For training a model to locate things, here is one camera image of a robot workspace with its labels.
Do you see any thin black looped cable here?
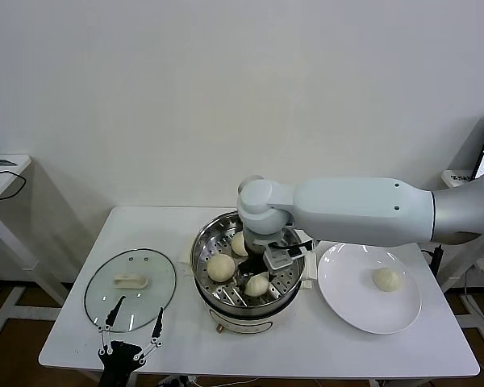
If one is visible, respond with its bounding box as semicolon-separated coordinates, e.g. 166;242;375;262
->
0;171;27;203

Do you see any white steamed baozi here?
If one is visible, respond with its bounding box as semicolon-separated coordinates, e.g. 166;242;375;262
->
207;253;236;282
230;231;249;257
372;268;407;292
244;273;270;298

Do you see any white round plate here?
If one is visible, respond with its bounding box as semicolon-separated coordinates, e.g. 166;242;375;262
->
316;240;423;335

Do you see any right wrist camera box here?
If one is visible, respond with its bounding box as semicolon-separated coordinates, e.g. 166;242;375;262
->
264;239;315;272

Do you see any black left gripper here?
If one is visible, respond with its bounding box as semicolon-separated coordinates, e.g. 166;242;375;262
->
97;295;165;387

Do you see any glass lid with white handle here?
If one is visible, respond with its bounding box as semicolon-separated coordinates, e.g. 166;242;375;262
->
83;248;177;334

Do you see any white side table with tools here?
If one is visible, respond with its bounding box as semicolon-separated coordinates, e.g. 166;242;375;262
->
0;155;68;343

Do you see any black cable with pole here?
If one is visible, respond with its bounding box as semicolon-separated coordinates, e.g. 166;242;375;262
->
421;245;443;281

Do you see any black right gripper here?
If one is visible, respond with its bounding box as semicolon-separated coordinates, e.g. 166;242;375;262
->
236;251;277;289

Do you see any white electric cooker pot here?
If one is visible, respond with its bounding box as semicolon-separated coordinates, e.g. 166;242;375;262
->
178;241;318;337

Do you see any stainless steel steamer basket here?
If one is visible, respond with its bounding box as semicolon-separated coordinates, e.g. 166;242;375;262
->
191;209;307;311

